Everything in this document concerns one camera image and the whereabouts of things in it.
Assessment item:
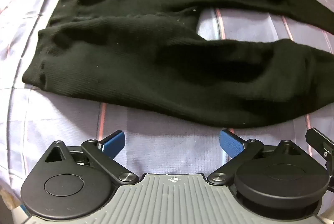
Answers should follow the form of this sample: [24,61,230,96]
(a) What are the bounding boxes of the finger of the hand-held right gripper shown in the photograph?
[305,127,334,170]

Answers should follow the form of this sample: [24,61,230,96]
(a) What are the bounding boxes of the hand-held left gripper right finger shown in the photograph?
[207,129,302,185]

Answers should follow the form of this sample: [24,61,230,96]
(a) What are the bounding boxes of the plaid bed sheet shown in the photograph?
[0,0,334,215]

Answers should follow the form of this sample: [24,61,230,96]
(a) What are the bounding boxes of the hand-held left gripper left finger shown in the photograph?
[39,130,139,185]

